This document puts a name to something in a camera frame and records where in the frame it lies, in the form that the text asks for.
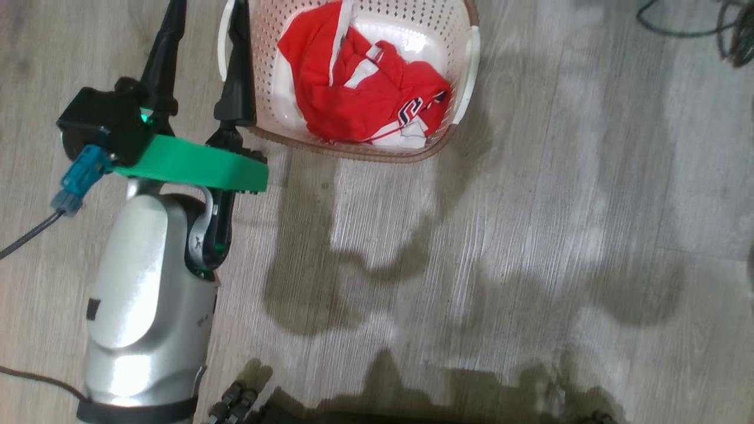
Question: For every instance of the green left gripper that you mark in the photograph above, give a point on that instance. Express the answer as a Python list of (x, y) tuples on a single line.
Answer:
[(194, 165)]

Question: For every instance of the red garment with white stripe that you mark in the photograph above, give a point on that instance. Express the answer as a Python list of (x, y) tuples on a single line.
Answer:
[(315, 53)]

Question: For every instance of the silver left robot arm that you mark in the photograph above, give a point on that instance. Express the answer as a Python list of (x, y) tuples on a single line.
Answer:
[(147, 294)]

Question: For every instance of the cream perforated laundry basket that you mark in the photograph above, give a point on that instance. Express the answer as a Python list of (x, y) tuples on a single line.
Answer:
[(268, 70)]

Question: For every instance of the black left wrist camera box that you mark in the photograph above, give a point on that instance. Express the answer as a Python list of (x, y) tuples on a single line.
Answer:
[(106, 121)]

